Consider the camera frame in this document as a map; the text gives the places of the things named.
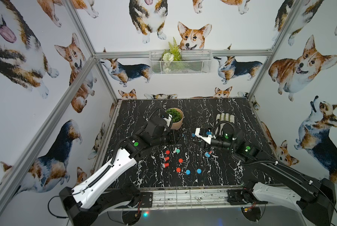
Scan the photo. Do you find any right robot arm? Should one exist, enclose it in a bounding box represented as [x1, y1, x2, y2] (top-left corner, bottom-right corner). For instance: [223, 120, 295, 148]
[192, 121, 336, 226]

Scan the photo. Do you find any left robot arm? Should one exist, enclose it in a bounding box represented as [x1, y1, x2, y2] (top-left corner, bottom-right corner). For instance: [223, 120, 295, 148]
[59, 112, 175, 226]

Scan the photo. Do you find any beige plant pot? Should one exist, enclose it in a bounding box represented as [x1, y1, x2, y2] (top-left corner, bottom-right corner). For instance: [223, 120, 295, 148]
[166, 108, 184, 130]

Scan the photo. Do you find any green fern with flower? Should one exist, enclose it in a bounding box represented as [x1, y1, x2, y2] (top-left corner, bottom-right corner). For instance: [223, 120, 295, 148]
[160, 38, 182, 73]

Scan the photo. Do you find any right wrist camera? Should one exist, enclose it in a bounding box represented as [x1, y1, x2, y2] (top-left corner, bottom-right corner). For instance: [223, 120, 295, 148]
[194, 128, 214, 145]

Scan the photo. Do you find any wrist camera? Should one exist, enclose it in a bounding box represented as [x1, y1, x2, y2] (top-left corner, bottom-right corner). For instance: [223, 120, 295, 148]
[194, 128, 214, 145]
[163, 113, 173, 129]

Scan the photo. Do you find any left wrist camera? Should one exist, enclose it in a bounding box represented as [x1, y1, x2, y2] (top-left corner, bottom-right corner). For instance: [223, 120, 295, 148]
[163, 113, 173, 129]

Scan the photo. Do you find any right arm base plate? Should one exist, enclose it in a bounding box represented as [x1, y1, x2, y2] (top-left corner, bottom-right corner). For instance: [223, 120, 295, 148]
[227, 188, 268, 205]

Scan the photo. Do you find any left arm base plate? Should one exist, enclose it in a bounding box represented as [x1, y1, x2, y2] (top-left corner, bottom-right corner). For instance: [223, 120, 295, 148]
[134, 192, 153, 208]

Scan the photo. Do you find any white wire wall basket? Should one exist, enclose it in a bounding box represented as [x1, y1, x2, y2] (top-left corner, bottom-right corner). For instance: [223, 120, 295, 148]
[149, 50, 213, 75]

